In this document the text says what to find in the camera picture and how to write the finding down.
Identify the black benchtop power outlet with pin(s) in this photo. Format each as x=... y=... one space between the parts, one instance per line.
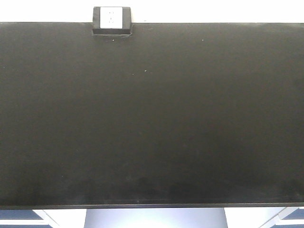
x=112 y=21

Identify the blue cabinet under table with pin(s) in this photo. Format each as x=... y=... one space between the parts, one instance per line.
x=26 y=219

